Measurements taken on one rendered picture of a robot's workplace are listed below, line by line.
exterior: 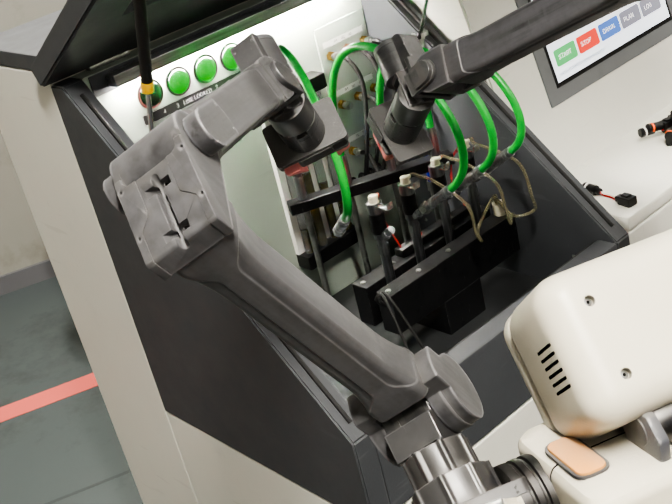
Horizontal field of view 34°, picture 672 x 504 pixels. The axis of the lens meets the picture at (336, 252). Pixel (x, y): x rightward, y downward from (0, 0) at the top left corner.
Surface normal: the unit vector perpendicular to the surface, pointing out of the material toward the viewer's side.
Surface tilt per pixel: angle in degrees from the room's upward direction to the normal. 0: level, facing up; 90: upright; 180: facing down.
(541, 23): 69
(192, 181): 50
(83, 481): 0
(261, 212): 90
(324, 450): 90
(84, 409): 0
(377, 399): 107
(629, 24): 76
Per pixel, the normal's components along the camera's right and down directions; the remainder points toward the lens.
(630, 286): 0.11, -0.33
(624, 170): -0.21, -0.87
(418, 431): -0.47, -0.22
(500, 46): -0.76, 0.10
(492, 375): 0.66, 0.20
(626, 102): 0.59, -0.01
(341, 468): -0.72, 0.45
